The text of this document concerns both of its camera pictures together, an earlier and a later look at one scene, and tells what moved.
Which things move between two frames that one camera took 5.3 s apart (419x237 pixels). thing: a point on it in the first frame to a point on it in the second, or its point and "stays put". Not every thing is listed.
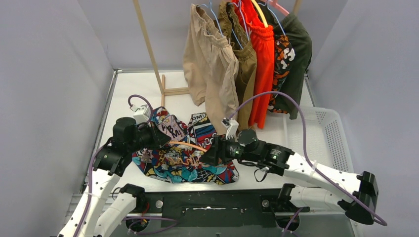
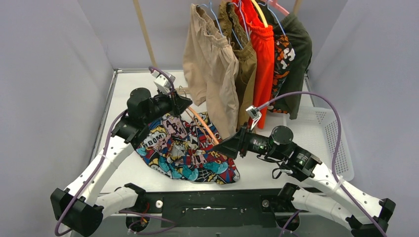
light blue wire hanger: x=215 y=15 stays put
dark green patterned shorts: x=293 y=48 stays put
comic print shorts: x=179 y=160 stays put
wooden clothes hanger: x=187 y=144 to x=185 y=91
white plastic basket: x=317 y=135 stays put
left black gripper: x=157 y=136 to x=175 y=102
